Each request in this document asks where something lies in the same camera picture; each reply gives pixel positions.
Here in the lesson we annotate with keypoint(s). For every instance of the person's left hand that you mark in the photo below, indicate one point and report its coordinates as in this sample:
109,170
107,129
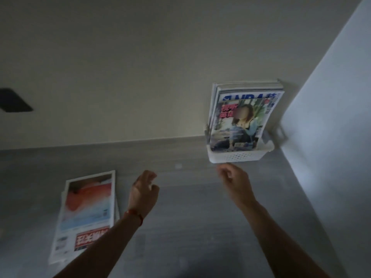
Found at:
143,196

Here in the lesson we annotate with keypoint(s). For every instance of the person's right hand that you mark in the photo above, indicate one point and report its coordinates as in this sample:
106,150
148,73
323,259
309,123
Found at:
240,188

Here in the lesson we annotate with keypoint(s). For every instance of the white magazine orange picture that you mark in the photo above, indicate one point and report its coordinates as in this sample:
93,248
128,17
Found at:
117,211
87,205

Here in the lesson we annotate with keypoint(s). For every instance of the white perforated plastic basket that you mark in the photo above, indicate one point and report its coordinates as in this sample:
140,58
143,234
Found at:
237,156

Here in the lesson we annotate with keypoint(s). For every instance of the magazine seated figure picture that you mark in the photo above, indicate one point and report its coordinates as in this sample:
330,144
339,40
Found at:
240,127

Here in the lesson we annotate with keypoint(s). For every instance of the stack of white-edged magazines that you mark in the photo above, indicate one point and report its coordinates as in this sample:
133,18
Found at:
246,85

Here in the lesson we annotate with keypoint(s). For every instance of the person's left forearm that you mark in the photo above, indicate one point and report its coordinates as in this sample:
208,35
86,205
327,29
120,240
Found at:
101,251

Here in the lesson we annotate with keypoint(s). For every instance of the person's right forearm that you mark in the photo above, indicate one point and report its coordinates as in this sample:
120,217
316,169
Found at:
281,246

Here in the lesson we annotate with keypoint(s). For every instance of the grey wall socket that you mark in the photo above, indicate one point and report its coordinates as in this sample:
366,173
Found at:
13,100

